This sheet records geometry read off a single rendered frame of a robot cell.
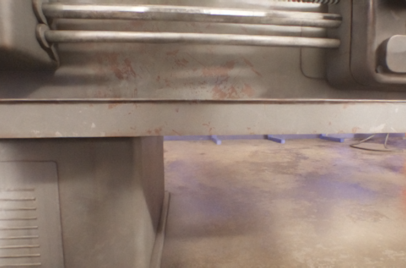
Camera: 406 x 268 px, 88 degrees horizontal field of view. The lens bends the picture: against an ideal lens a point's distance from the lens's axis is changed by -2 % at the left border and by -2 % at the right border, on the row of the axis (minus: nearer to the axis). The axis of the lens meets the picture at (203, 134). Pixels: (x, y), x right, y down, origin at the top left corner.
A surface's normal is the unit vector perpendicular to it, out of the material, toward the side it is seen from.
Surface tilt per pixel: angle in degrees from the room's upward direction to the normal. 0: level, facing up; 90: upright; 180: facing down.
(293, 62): 90
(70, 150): 90
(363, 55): 90
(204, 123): 90
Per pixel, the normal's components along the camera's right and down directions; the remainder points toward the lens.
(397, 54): 0.10, 0.08
